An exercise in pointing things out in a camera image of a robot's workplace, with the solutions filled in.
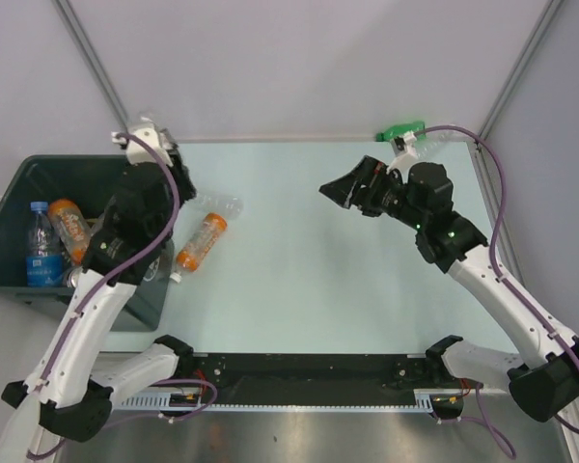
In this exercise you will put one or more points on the green bottle at back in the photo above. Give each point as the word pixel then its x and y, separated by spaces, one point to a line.
pixel 398 130

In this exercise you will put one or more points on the dark green plastic bin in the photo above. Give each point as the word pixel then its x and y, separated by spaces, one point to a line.
pixel 87 180

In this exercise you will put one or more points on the white cable duct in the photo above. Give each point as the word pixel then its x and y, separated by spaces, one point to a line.
pixel 173 399

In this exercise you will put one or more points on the clear bottle white cap back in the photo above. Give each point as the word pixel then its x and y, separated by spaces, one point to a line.
pixel 428 145

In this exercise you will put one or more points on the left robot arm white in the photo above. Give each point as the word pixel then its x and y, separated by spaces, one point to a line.
pixel 62 394

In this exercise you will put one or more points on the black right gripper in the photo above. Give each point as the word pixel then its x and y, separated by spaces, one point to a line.
pixel 346 190

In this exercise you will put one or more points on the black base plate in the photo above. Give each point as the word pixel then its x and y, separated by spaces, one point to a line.
pixel 325 380

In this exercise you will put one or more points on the clear bottle silver cap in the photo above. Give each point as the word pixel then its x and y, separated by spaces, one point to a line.
pixel 71 277

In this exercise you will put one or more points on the orange label bottle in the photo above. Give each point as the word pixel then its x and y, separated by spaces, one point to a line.
pixel 72 228
pixel 196 248

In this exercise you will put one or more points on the clear bottle blue label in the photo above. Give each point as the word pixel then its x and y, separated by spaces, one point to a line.
pixel 44 260

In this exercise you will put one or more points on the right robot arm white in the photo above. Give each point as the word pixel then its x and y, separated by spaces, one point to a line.
pixel 542 375

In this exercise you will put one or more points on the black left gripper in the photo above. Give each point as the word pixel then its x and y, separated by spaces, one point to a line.
pixel 186 188

